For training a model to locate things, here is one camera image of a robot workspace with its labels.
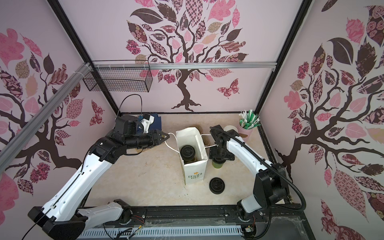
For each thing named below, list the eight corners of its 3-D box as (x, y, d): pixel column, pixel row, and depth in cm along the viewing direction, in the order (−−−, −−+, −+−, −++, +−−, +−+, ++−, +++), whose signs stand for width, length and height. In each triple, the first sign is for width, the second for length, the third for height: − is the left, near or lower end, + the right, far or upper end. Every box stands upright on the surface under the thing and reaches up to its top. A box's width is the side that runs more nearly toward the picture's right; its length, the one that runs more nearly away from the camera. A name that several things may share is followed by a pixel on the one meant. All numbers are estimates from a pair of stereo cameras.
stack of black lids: (209, 194, 82) (209, 192, 80) (208, 178, 88) (209, 177, 86) (225, 194, 82) (225, 192, 80) (223, 178, 88) (223, 177, 86)
